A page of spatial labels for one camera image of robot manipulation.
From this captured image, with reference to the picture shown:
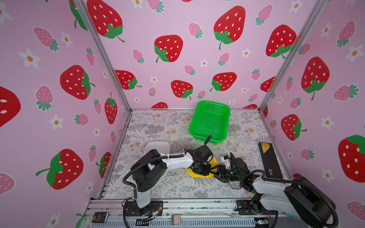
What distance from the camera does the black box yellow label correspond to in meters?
0.86

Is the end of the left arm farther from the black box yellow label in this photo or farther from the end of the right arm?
the black box yellow label

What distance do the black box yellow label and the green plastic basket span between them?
29 centimetres

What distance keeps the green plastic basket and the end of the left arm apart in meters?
0.27

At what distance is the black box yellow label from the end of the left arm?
1.26 feet

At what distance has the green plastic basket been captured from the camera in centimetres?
107

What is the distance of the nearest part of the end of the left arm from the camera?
2.17 feet
